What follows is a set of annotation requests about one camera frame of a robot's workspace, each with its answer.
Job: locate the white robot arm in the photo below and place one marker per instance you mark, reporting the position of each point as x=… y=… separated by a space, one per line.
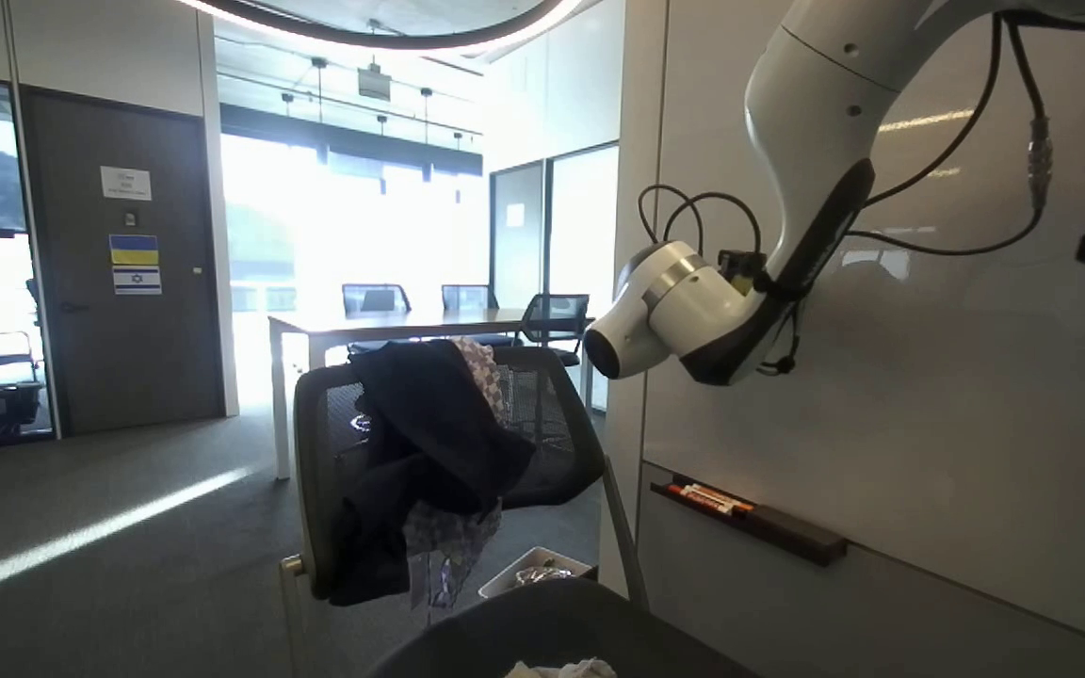
x=818 y=100

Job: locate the black framed office chair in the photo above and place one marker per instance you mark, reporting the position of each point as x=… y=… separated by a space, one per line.
x=528 y=316

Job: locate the blue grey meeting chair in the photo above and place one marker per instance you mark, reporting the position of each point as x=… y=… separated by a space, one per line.
x=375 y=304
x=464 y=298

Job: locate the black jacket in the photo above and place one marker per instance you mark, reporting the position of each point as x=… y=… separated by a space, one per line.
x=431 y=429

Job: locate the white meeting table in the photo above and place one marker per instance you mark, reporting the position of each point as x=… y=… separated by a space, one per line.
x=354 y=326

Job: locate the orange capped marker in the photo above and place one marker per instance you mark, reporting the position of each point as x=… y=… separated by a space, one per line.
x=724 y=505
x=699 y=497

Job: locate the patterned white purple fabric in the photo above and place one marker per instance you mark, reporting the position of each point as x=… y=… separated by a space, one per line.
x=450 y=553

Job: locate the dark grey office chair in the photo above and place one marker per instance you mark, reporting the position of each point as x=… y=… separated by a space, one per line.
x=545 y=633

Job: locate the small hanging ceiling sign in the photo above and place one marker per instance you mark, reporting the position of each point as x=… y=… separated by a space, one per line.
x=375 y=85

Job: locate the black marker tray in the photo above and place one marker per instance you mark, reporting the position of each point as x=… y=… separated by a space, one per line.
x=791 y=538

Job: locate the crumpled cream cloth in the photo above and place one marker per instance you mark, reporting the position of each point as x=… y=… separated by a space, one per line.
x=562 y=670

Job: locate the blue yellow poster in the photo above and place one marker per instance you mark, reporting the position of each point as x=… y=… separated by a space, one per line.
x=138 y=266

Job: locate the white paper notice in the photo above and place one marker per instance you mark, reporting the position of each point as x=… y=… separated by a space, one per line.
x=127 y=181

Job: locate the dark brown door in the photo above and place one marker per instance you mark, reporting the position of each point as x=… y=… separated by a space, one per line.
x=76 y=342

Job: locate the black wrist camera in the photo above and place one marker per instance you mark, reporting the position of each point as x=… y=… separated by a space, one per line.
x=744 y=266

